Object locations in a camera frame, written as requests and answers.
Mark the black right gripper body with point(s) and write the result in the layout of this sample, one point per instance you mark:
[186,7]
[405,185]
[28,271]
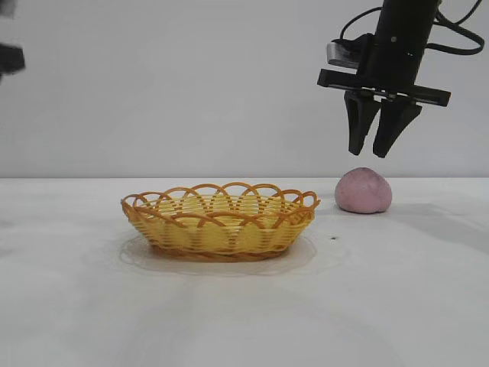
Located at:
[397,57]

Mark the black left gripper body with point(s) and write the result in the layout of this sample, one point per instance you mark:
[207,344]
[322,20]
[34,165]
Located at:
[11,59]

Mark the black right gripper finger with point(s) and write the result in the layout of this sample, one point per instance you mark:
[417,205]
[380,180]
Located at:
[357,126]
[389,130]

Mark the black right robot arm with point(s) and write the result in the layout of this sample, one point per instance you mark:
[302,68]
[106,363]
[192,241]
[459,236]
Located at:
[410,7]

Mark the yellow woven plastic basket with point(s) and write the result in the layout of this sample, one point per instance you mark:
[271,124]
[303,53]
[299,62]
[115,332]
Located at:
[214,233]

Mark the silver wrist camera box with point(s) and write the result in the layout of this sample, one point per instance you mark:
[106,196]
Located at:
[340,51]

